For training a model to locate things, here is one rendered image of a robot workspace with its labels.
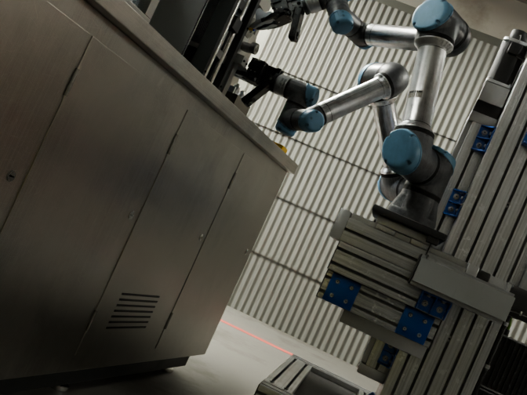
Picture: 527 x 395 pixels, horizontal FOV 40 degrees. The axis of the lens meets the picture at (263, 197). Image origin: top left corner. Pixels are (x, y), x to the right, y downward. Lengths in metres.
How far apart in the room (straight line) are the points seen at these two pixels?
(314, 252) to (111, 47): 4.09
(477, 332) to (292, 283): 3.21
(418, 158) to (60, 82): 1.06
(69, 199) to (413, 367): 1.25
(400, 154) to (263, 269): 3.51
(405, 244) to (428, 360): 0.40
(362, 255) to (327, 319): 3.30
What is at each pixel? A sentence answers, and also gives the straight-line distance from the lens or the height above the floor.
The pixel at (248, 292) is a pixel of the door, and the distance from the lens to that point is 5.48.
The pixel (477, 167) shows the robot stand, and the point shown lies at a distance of 2.43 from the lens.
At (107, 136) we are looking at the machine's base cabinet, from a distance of 1.57.
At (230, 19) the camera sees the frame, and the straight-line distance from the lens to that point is 2.20.
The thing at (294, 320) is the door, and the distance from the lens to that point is 5.44.
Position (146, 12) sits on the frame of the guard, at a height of 0.94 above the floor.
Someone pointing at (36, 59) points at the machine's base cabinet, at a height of 0.72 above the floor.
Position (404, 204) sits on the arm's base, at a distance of 2.15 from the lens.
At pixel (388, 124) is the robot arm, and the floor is 1.16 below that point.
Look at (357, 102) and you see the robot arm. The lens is 2.49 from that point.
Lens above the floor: 0.61
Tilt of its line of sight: 2 degrees up
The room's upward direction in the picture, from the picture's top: 24 degrees clockwise
